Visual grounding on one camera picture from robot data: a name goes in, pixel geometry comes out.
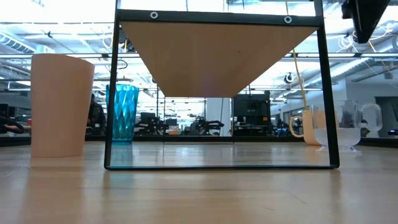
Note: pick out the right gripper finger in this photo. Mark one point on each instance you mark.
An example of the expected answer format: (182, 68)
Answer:
(368, 15)

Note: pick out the clear glass mug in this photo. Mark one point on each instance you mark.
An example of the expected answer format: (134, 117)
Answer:
(348, 130)

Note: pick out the teal faceted plastic tumbler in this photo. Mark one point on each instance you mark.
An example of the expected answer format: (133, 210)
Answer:
(124, 112)

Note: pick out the tall peach plastic cup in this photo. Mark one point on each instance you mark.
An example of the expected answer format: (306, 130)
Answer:
(60, 105)

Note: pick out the background black robot arm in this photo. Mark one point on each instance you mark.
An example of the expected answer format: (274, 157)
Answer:
(206, 126)

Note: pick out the black equipment cabinet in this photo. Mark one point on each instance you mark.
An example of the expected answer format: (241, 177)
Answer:
(252, 112)

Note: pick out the white pillar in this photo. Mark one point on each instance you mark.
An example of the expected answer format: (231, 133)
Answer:
(217, 116)

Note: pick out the person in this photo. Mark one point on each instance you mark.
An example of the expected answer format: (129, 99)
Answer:
(96, 115)

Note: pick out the wooden shelf with black frame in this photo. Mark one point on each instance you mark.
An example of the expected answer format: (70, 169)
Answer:
(217, 59)

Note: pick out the black table frame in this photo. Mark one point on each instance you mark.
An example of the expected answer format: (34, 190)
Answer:
(62, 139)

